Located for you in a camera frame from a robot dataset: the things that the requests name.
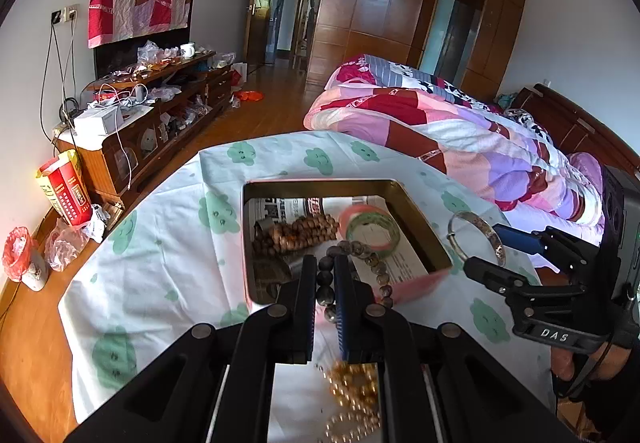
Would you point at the wooden door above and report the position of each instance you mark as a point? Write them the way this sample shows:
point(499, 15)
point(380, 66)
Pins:
point(257, 23)

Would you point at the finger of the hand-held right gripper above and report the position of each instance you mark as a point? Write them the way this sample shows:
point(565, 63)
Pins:
point(492, 275)
point(520, 238)

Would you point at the red patchwork television cover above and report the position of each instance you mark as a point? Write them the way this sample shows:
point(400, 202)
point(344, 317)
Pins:
point(135, 8)

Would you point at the wall power socket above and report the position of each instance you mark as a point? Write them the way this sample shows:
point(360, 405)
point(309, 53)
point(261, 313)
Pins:
point(65, 14)

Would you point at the wooden wardrobe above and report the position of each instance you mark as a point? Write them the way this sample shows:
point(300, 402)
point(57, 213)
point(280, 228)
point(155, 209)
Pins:
point(380, 23)

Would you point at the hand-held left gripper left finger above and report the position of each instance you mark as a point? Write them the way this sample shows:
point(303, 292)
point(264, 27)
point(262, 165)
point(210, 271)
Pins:
point(305, 303)

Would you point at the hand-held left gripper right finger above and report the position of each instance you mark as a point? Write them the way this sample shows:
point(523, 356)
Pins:
point(343, 308)

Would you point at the white cardboard box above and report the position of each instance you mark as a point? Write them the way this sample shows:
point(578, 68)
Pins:
point(97, 120)

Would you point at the green jade bangle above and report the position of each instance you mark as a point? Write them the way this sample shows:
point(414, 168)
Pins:
point(395, 235)

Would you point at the bin with red liner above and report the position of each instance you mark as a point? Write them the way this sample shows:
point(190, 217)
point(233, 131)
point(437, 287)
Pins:
point(20, 253)

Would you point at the red and yellow bag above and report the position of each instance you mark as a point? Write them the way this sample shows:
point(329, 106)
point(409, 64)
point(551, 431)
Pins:
point(67, 188)

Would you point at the pink patchwork quilt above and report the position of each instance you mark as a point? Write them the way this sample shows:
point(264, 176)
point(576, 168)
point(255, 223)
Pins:
point(450, 133)

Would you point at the orange cloth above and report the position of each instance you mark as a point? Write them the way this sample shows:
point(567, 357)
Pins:
point(248, 96)

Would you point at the person's right hand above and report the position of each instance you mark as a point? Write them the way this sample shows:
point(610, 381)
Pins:
point(562, 363)

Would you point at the white cloth with green clouds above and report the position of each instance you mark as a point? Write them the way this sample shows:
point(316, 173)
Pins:
point(165, 248)

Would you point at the glass sliding door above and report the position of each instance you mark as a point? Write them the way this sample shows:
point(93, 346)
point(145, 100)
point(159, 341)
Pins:
point(445, 38)

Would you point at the black television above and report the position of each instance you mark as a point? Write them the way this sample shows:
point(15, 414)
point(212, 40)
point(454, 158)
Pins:
point(112, 60)

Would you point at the wooden television cabinet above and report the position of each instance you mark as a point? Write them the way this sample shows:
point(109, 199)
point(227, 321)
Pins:
point(95, 158)

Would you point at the white paper shopping bag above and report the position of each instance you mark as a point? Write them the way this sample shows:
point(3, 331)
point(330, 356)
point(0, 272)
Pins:
point(238, 74)

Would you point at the pink pillow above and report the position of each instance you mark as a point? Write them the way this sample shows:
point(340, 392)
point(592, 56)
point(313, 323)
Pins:
point(585, 170)

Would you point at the wooden headboard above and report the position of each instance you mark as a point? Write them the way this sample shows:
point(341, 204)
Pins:
point(575, 118)

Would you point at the white mug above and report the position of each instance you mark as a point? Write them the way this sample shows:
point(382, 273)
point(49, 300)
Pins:
point(187, 50)

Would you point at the pink tin box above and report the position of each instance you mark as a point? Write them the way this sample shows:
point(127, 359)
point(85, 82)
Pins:
point(420, 223)

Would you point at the crumpled clear plastic bag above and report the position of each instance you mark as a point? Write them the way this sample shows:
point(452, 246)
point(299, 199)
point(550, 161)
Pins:
point(65, 245)

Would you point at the black and white pillow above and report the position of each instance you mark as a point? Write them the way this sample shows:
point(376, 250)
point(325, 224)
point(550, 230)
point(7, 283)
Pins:
point(525, 120)

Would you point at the silver bangle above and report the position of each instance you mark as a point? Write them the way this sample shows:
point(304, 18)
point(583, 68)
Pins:
point(482, 223)

